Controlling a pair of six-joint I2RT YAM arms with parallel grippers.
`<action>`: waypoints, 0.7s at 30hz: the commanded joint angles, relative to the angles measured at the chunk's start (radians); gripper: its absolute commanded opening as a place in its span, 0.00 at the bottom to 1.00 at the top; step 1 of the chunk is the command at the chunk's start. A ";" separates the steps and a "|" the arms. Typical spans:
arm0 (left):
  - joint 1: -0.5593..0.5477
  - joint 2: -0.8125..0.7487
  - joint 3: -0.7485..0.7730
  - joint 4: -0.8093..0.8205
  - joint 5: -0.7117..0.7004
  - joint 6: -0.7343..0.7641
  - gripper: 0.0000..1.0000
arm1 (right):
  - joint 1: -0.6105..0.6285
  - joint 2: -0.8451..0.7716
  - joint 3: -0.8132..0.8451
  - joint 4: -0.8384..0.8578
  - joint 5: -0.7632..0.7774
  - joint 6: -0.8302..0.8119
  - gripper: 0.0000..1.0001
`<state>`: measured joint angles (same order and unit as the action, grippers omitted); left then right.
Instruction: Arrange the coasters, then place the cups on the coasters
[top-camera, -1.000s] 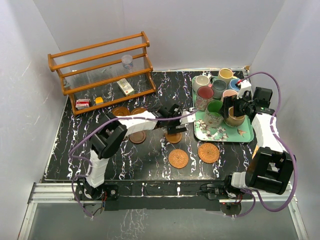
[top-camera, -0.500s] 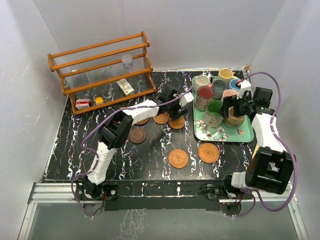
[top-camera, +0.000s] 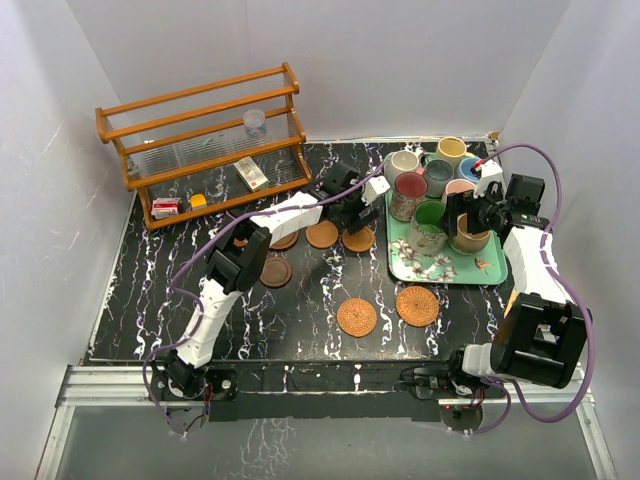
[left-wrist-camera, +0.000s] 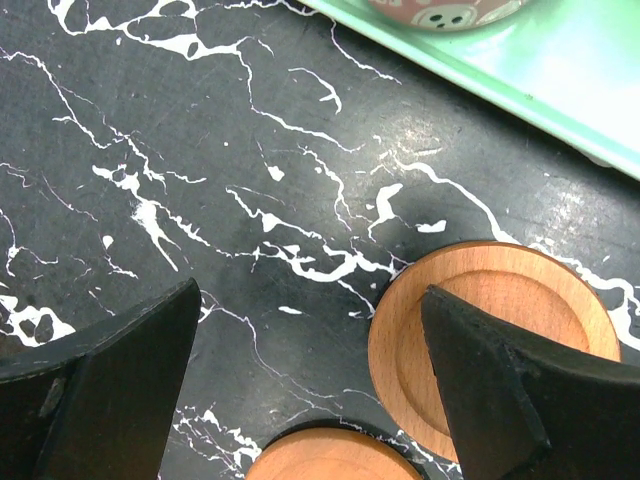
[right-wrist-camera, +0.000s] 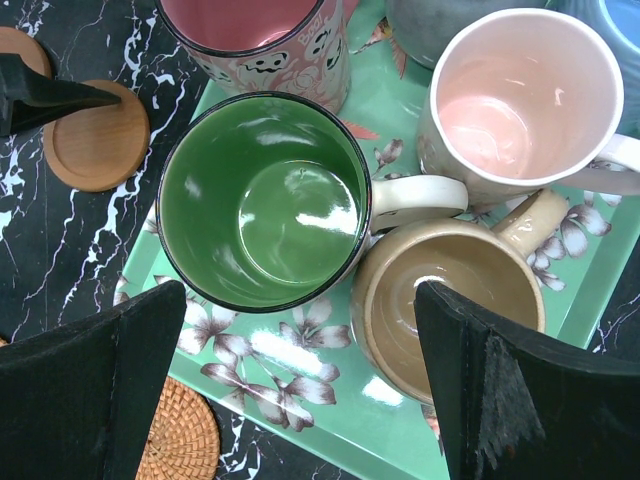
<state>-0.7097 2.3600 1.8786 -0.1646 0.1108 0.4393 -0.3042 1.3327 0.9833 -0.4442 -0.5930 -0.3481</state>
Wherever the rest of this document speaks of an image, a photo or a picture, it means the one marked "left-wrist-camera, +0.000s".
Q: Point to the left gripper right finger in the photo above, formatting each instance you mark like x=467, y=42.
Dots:
x=521, y=406

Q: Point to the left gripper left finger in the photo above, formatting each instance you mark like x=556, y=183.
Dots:
x=99, y=403

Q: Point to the green floral tray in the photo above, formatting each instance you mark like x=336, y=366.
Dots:
x=569, y=68

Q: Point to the pink halloween mug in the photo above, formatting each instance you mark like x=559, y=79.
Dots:
x=447, y=15

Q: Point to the light wood coaster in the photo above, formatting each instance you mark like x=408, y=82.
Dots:
x=512, y=282
x=332, y=454

